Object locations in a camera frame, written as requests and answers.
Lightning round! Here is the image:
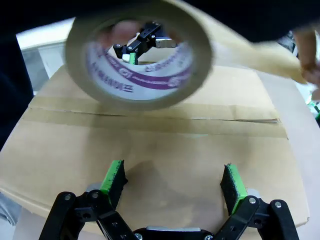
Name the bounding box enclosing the person in black hoodie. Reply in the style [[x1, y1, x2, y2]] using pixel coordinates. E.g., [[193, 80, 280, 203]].
[[0, 0, 320, 154]]

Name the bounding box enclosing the brown packing tape roll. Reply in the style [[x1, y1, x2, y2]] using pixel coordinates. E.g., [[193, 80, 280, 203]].
[[65, 0, 309, 112]]

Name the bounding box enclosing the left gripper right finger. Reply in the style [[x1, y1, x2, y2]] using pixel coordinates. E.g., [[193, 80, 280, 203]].
[[212, 162, 301, 240]]

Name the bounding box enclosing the green black item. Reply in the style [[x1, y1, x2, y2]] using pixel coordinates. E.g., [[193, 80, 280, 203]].
[[309, 89, 320, 119]]

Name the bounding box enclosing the person's left hand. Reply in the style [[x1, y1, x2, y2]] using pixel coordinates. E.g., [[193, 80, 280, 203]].
[[292, 28, 320, 87]]

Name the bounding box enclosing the person's right hand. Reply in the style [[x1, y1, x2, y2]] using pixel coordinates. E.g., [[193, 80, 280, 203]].
[[102, 19, 144, 54]]

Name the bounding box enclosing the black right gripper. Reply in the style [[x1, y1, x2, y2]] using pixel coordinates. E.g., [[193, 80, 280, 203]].
[[113, 21, 176, 66]]

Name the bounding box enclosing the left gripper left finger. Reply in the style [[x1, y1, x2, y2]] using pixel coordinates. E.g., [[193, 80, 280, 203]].
[[37, 159, 136, 240]]

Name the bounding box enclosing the large brown cardboard box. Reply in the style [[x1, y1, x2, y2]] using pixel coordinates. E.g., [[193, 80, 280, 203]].
[[0, 63, 311, 227]]

